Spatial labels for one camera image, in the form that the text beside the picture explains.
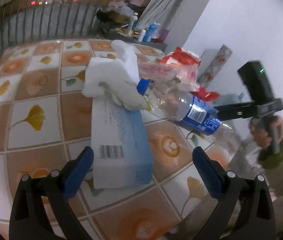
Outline blue white carton box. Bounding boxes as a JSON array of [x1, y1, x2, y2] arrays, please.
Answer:
[[91, 96, 153, 189]]

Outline clear bottle blue label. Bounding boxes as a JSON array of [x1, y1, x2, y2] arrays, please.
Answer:
[[137, 78, 239, 141]]

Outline red white paper bag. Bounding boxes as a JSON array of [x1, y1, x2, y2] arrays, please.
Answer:
[[160, 47, 201, 92]]

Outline white foam packing piece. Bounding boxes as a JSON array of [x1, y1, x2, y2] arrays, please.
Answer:
[[81, 40, 147, 111]]

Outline red plastic wrapper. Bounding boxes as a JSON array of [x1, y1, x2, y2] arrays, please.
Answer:
[[192, 87, 220, 102]]

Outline clear zip bag red strip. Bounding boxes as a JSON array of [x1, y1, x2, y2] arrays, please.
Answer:
[[137, 61, 181, 94]]

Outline person's right hand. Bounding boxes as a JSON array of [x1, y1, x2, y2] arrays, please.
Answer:
[[249, 116, 283, 148]]

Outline patterned long gift box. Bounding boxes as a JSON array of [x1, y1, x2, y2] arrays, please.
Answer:
[[197, 45, 233, 88]]

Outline patterned tile tablecloth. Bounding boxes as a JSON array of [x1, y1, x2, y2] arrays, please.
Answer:
[[0, 40, 233, 239]]

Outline purple cup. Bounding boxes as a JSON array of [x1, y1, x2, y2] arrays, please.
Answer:
[[157, 28, 169, 43]]

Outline blue detergent bottle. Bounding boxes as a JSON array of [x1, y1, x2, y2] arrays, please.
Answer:
[[142, 23, 160, 42]]

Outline small white bottle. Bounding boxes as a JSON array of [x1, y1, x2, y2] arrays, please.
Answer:
[[138, 29, 146, 42]]

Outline grey curtain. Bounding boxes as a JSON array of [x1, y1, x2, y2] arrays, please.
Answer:
[[136, 0, 185, 30]]

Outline dark grey side table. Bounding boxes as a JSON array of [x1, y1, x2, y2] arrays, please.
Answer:
[[103, 29, 167, 51]]

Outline white lotion bottle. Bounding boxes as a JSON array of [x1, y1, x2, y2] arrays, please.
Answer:
[[126, 12, 138, 36]]

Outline metal balcony railing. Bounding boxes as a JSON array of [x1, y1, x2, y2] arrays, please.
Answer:
[[0, 0, 117, 53]]

